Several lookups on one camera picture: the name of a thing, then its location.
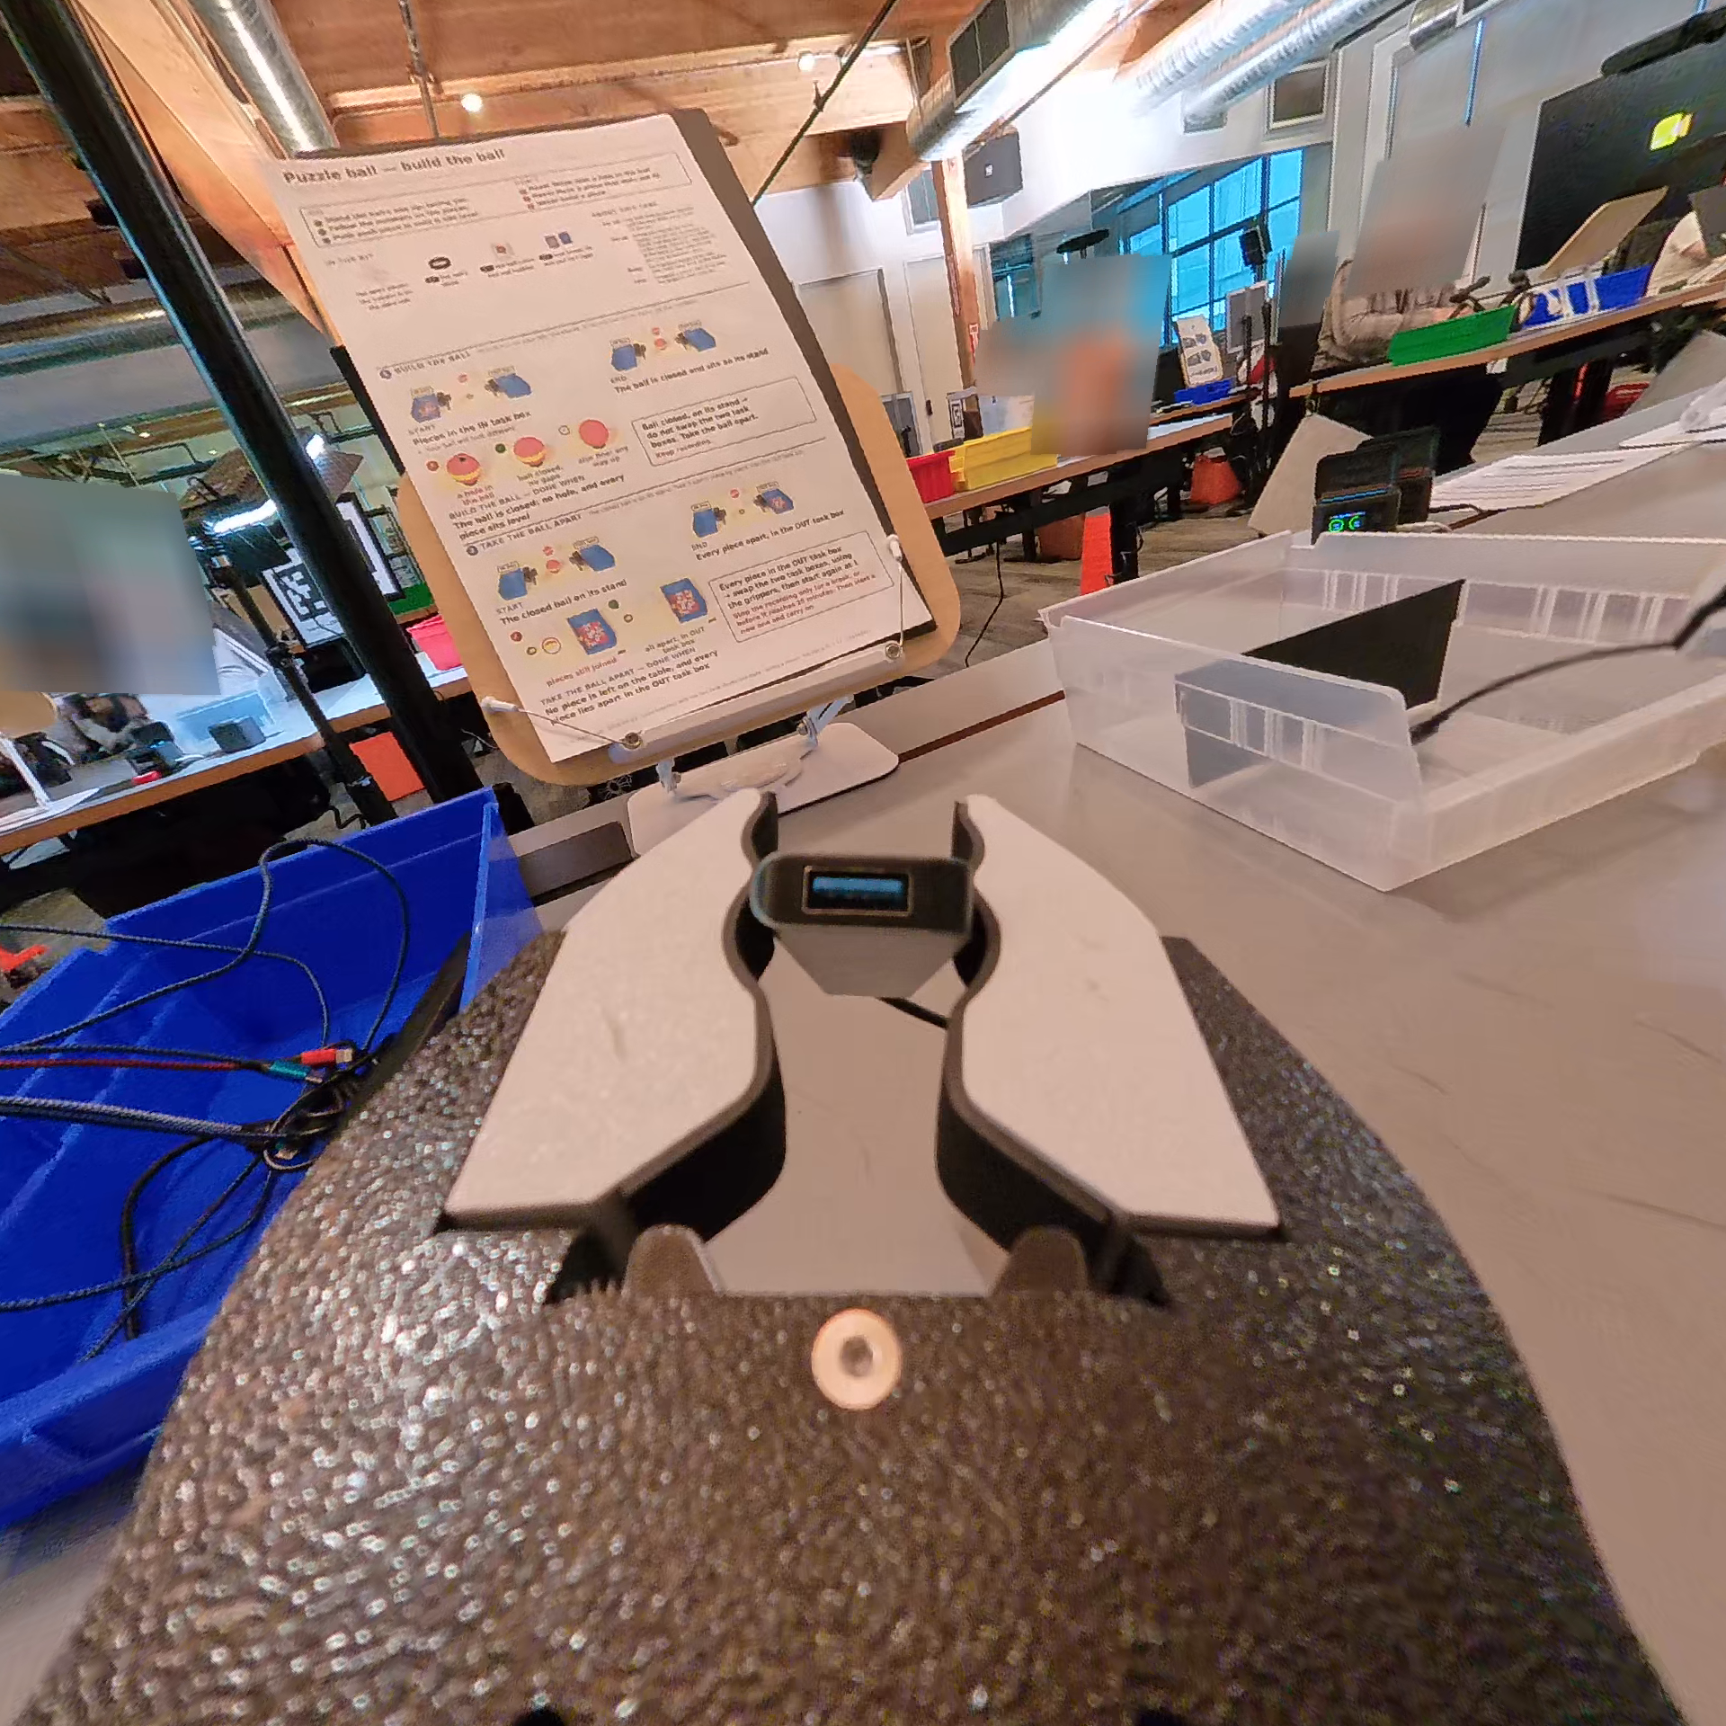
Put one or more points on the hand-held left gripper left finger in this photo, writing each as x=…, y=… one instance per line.
x=619, y=1025

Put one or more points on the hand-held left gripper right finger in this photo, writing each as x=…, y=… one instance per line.
x=1105, y=1025

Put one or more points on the grey USB adapter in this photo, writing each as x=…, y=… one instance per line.
x=865, y=951

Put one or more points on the grey desk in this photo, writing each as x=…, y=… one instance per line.
x=1349, y=1051

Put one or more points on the white stand base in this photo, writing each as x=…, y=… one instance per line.
x=836, y=759

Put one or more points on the pink plastic bin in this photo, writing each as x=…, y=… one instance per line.
x=438, y=644

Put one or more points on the clear plastic bin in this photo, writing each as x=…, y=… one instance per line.
x=1484, y=815

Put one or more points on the brown clipboard stand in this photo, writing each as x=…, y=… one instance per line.
x=922, y=606

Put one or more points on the black divider plate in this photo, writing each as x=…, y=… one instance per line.
x=1375, y=647

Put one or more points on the white work table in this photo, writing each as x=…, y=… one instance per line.
x=175, y=772

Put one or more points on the black white marker board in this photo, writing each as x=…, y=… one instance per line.
x=306, y=594

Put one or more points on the long wooden table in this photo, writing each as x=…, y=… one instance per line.
x=1080, y=467
x=1525, y=346

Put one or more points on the yellow plastic bin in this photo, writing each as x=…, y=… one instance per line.
x=1005, y=458

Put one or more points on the red plastic bin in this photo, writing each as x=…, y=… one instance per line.
x=934, y=475

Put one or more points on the black device green display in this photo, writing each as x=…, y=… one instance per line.
x=1351, y=486

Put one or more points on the printed instruction sheet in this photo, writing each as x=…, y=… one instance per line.
x=580, y=403

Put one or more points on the blue plastic bin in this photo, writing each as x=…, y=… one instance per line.
x=67, y=1349
x=1590, y=299

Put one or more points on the white paper sheet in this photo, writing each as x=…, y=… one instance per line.
x=1549, y=475

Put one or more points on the green plastic bin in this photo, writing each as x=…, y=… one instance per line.
x=1449, y=336

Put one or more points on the black pole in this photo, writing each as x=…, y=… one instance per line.
x=206, y=325

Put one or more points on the black hanging speaker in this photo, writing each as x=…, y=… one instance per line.
x=994, y=167

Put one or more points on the black computer monitor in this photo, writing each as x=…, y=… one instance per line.
x=1604, y=146

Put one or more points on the silver air duct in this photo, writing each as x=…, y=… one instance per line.
x=262, y=74
x=1214, y=59

